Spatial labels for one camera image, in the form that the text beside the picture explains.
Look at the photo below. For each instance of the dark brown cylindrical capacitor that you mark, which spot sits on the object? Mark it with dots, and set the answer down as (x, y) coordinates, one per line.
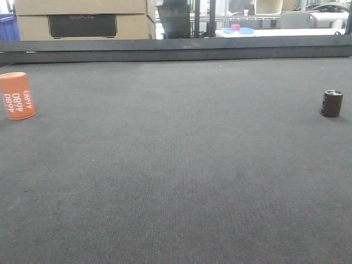
(331, 103)

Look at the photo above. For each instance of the dark trash bin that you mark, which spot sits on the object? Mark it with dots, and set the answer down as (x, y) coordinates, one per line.
(175, 19)

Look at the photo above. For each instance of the pink block on blue tray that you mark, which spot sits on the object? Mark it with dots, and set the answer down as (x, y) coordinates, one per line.
(235, 27)

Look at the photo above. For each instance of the white background table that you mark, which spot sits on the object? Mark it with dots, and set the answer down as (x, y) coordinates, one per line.
(286, 32)

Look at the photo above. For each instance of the orange cylinder with 4680 print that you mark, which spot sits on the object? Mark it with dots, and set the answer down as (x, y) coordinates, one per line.
(17, 96)

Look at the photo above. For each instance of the cardboard box with black label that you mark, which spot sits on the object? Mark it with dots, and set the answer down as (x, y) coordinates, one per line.
(85, 20)

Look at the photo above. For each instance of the blue crate behind table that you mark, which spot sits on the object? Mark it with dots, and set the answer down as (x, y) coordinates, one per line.
(9, 28)

